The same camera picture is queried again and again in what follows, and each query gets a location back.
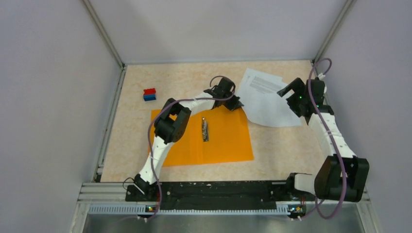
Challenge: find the white paper sheets stack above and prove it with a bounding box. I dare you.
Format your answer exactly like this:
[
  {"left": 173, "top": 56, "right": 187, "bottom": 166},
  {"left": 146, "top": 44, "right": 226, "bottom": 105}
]
[{"left": 236, "top": 68, "right": 301, "bottom": 128}]

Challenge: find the silver metal folder clip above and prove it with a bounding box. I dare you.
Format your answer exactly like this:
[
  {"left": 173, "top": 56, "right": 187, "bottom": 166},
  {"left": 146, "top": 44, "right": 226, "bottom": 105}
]
[{"left": 202, "top": 117, "right": 209, "bottom": 142}]

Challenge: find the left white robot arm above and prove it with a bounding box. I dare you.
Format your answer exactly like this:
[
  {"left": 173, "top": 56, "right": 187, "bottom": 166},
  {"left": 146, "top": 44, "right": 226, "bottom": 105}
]
[{"left": 133, "top": 76, "right": 243, "bottom": 201}]

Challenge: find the red and blue toy brick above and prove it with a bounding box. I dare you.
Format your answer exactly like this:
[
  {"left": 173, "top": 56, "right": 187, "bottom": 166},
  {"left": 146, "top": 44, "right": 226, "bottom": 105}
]
[{"left": 143, "top": 88, "right": 156, "bottom": 101}]

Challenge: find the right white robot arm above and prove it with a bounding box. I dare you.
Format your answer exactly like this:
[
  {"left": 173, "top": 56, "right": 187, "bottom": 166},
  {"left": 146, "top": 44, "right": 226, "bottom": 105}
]
[{"left": 277, "top": 78, "right": 370, "bottom": 202}]

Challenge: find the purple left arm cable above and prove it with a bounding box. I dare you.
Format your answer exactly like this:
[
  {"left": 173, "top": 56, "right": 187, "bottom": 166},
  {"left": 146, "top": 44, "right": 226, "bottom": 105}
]
[{"left": 146, "top": 75, "right": 237, "bottom": 222}]

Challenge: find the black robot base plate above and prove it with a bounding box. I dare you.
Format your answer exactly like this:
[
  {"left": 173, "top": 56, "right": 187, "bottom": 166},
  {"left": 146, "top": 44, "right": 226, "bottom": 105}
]
[{"left": 125, "top": 180, "right": 318, "bottom": 212}]

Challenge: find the white slotted cable duct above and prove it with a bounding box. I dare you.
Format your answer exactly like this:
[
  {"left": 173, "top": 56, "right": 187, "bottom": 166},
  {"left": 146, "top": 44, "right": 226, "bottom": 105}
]
[{"left": 88, "top": 204, "right": 291, "bottom": 216}]

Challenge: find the orange clip file folder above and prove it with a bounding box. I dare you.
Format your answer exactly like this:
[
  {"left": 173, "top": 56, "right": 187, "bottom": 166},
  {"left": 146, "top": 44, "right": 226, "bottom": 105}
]
[{"left": 163, "top": 106, "right": 254, "bottom": 167}]

